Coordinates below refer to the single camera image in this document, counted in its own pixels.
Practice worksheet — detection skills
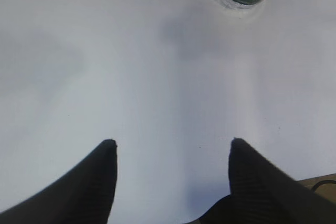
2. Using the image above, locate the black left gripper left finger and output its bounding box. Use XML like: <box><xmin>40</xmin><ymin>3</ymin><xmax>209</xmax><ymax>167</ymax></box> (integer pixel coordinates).
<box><xmin>1</xmin><ymin>140</ymin><xmax>118</xmax><ymax>223</ymax></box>

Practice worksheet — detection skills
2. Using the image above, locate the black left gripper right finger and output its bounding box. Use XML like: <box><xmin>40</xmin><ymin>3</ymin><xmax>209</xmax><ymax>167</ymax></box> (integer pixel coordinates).
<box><xmin>193</xmin><ymin>138</ymin><xmax>335</xmax><ymax>223</ymax></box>

